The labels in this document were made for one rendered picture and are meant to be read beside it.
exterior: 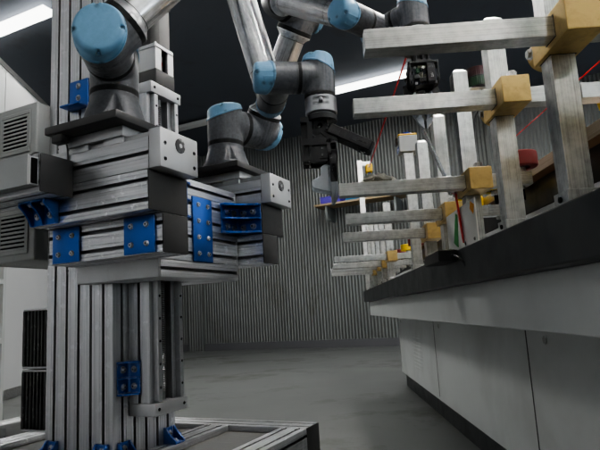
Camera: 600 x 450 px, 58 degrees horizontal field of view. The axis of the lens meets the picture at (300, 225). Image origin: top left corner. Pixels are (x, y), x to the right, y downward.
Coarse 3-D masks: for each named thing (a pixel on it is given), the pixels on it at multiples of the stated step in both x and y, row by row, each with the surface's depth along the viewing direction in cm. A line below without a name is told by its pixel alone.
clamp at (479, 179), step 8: (472, 168) 119; (480, 168) 119; (488, 168) 119; (472, 176) 119; (480, 176) 119; (488, 176) 119; (472, 184) 118; (480, 184) 118; (488, 184) 118; (464, 192) 123; (472, 192) 122; (480, 192) 123
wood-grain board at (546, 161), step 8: (592, 128) 103; (592, 136) 103; (592, 144) 108; (552, 152) 121; (544, 160) 126; (552, 160) 121; (536, 168) 130; (544, 168) 126; (552, 168) 126; (536, 176) 133; (544, 176) 134; (488, 200) 167
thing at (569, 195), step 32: (576, 192) 74; (512, 224) 99; (544, 224) 78; (576, 224) 68; (480, 256) 109; (512, 256) 91; (544, 256) 79; (576, 256) 69; (384, 288) 275; (416, 288) 184
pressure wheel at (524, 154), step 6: (522, 150) 120; (528, 150) 120; (534, 150) 121; (522, 156) 120; (528, 156) 120; (534, 156) 121; (522, 162) 120; (528, 162) 120; (534, 162) 120; (522, 168) 122; (528, 168) 125
